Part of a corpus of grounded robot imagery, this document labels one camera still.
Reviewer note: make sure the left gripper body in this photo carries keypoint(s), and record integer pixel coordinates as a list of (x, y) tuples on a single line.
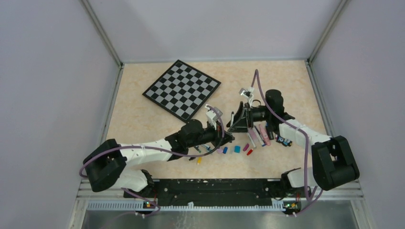
[(210, 134)]

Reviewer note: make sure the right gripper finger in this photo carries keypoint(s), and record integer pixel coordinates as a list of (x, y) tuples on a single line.
[(239, 115), (239, 127)]

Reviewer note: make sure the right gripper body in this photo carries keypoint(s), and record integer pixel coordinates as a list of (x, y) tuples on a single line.
[(257, 114)]

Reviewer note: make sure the navy cap marker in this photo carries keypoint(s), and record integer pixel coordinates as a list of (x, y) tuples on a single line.
[(232, 119)]

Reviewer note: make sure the light blue highlighter cap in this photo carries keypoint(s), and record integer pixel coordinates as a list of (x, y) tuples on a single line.
[(237, 149)]

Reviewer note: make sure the pink highlighter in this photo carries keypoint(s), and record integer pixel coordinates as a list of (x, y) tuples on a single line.
[(265, 135)]

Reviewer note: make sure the magenta pen cap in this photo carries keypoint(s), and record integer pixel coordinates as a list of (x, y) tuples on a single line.
[(246, 147)]

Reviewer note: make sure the black highlighter blue cap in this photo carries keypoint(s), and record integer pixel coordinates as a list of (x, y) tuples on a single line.
[(270, 132)]

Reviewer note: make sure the purple pen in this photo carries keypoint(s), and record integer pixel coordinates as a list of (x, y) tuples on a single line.
[(261, 140)]

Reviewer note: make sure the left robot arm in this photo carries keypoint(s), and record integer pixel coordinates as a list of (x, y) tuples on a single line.
[(108, 166)]

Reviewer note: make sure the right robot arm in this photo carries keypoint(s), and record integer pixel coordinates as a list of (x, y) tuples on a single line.
[(328, 161)]

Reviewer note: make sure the owl eraser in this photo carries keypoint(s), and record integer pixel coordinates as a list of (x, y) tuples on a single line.
[(283, 141)]

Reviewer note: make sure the black grey chessboard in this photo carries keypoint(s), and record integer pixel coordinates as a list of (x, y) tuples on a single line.
[(182, 90)]

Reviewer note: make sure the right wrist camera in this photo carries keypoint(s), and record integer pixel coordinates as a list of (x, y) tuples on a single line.
[(247, 94)]

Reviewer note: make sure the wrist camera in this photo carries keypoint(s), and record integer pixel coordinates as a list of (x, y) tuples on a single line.
[(247, 94), (213, 115)]

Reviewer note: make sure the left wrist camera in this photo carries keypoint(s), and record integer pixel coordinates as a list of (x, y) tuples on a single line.
[(213, 115)]

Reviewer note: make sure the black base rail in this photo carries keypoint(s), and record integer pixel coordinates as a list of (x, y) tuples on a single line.
[(221, 192)]

